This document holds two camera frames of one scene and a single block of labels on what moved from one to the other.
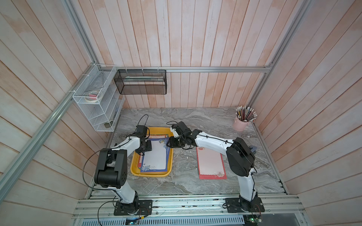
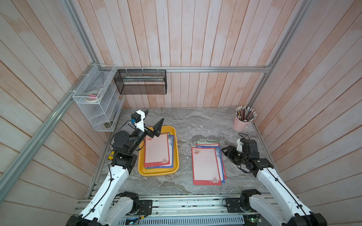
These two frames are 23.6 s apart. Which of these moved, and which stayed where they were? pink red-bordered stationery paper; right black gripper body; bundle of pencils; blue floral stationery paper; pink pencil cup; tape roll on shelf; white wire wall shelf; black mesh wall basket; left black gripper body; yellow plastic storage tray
Moved: pink red-bordered stationery paper; right black gripper body; left black gripper body; yellow plastic storage tray; blue floral stationery paper
Stayed: pink pencil cup; white wire wall shelf; tape roll on shelf; black mesh wall basket; bundle of pencils
